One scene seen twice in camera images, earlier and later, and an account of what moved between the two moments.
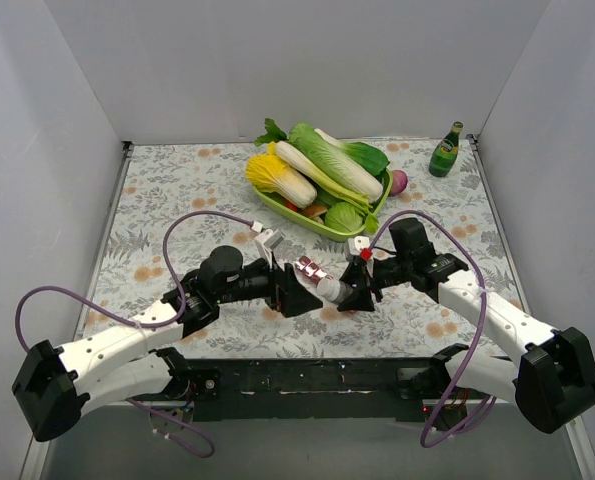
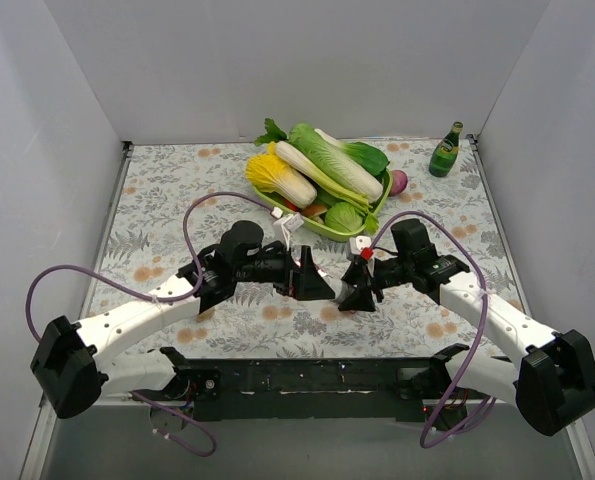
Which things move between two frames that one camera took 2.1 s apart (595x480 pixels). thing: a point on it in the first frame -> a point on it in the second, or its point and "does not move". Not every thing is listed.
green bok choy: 369,157 does not move
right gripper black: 368,280 does not move
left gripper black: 279,288 -> 291,273
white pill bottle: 334,290 does not move
